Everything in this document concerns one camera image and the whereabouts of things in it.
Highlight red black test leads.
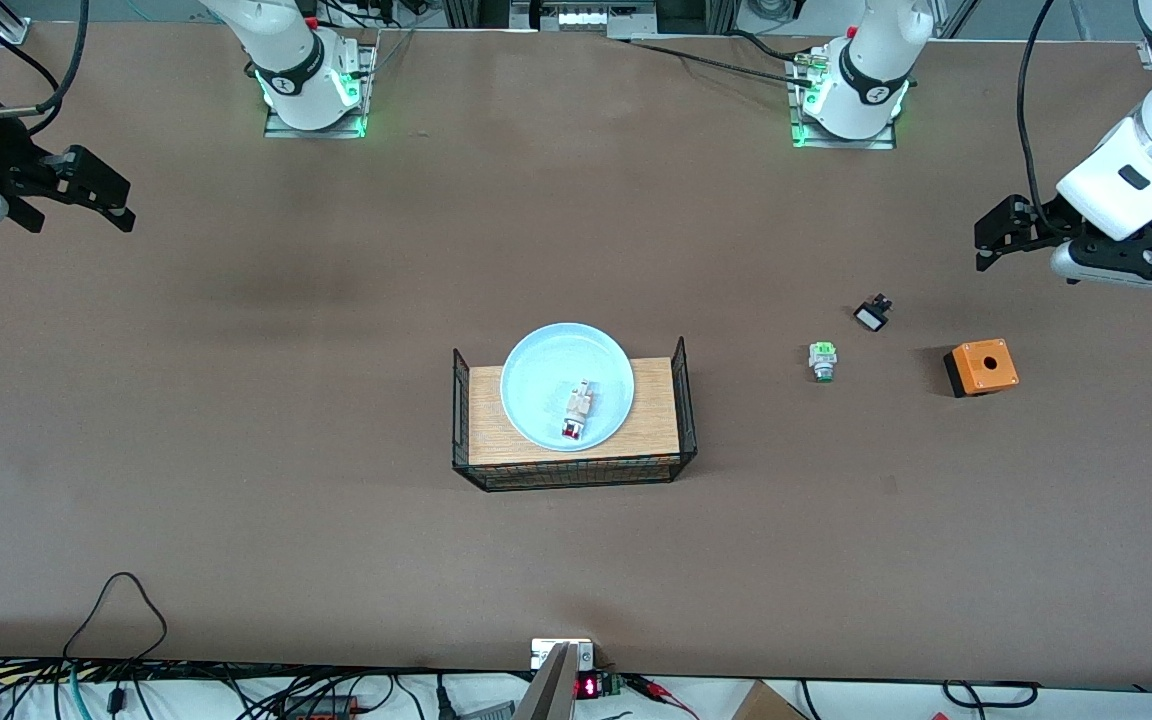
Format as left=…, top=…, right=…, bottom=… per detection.
left=624, top=674, right=702, bottom=720

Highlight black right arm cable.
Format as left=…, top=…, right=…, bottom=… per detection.
left=0, top=0, right=90, bottom=119

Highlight thin black looped cable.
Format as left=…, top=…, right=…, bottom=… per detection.
left=63, top=571, right=169, bottom=691

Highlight aluminium extrusion pole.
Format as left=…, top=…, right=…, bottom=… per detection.
left=513, top=643, right=579, bottom=720

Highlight red push button switch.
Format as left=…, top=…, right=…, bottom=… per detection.
left=561, top=379, right=597, bottom=442

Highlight brown cardboard box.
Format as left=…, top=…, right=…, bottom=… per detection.
left=731, top=680, right=815, bottom=720

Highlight orange black button enclosure box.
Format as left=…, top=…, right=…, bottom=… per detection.
left=943, top=339, right=1020, bottom=399

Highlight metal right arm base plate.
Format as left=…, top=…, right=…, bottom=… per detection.
left=264, top=40, right=379, bottom=140

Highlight silver mounting bracket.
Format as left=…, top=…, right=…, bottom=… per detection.
left=531, top=638, right=595, bottom=671

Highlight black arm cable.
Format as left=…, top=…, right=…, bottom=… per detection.
left=0, top=0, right=90, bottom=119
left=1018, top=0, right=1059, bottom=216

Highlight black wire basket wooden base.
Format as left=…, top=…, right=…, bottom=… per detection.
left=451, top=337, right=699, bottom=493

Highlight metal light bar fixture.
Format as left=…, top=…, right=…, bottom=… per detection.
left=509, top=0, right=659, bottom=39

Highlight black cable on table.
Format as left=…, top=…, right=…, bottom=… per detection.
left=611, top=35, right=822, bottom=86

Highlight light blue plate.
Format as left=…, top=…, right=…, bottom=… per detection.
left=500, top=322, right=636, bottom=453

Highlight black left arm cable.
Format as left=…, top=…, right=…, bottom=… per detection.
left=1018, top=0, right=1059, bottom=216

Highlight black hub orange ports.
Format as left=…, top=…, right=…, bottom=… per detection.
left=281, top=693, right=362, bottom=720

